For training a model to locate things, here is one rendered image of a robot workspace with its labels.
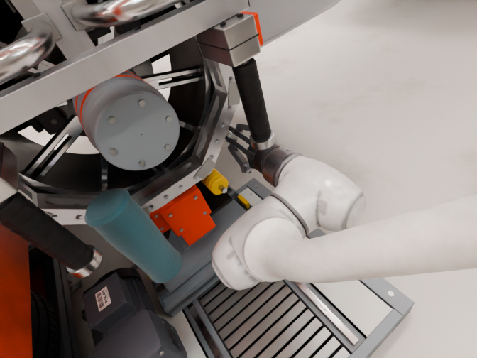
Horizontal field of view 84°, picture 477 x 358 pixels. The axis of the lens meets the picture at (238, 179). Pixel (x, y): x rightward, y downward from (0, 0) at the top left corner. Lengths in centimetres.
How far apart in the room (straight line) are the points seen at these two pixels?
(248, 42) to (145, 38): 13
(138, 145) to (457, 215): 40
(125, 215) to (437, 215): 46
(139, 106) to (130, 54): 9
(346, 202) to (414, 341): 71
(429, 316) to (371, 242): 85
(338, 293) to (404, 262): 75
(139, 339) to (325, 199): 55
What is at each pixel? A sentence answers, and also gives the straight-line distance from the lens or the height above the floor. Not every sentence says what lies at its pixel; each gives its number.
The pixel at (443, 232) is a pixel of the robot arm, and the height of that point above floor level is 82.
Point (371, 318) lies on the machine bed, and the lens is 102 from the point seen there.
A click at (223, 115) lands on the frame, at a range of 67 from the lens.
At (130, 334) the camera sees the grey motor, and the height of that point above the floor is 41.
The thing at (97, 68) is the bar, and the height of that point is 97.
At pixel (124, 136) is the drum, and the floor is 86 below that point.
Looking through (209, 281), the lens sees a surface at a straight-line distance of 107.
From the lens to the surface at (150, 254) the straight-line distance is 61.
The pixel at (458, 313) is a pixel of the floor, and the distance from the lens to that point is 117.
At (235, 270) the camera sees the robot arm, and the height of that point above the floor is 66.
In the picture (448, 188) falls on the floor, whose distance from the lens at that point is 145.
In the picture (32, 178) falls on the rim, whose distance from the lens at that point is 71.
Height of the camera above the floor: 104
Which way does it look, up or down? 43 degrees down
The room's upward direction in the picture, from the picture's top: 21 degrees counter-clockwise
